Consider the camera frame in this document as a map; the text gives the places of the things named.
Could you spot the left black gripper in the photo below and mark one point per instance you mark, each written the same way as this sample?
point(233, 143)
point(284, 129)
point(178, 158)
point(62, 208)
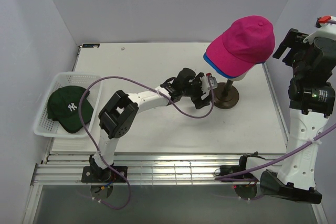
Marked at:
point(197, 100)

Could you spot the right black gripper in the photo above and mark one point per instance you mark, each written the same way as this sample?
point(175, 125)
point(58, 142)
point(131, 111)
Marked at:
point(294, 39)

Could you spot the dark brown mannequin stand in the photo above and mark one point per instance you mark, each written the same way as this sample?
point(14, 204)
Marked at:
point(226, 96)

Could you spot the blue baseball cap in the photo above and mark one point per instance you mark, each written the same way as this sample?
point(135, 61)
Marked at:
point(221, 67)

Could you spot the pink baseball cap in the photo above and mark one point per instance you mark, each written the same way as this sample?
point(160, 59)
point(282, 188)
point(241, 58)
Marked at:
point(249, 39)

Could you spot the dark green baseball cap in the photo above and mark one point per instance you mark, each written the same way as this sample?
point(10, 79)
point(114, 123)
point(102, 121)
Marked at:
point(62, 106)

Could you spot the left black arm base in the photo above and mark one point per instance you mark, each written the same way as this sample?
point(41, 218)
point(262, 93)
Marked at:
point(89, 175)

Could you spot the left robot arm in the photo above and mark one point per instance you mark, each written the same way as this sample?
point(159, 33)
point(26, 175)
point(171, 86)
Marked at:
point(118, 114)

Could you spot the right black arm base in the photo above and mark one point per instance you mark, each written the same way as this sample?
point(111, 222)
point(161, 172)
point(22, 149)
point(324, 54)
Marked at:
point(230, 169)

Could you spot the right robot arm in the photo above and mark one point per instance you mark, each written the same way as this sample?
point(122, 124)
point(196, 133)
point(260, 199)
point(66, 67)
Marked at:
point(312, 97)

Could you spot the cream mannequin head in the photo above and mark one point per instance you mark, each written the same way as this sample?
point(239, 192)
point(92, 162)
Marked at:
point(238, 71)

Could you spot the small black label sticker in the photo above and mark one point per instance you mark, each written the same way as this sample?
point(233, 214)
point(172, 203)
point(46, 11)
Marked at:
point(90, 45)

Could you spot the white plastic basket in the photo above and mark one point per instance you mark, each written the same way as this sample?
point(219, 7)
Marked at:
point(43, 126)

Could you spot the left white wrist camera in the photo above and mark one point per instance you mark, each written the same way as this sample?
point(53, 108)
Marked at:
point(208, 83)

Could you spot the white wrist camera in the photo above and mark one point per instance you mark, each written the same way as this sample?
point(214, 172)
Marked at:
point(325, 29)
point(208, 83)

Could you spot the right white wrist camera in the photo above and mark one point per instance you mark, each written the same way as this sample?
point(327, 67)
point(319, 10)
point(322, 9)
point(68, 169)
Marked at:
point(325, 29)

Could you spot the aluminium rail frame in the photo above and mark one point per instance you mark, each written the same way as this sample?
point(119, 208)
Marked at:
point(165, 188)

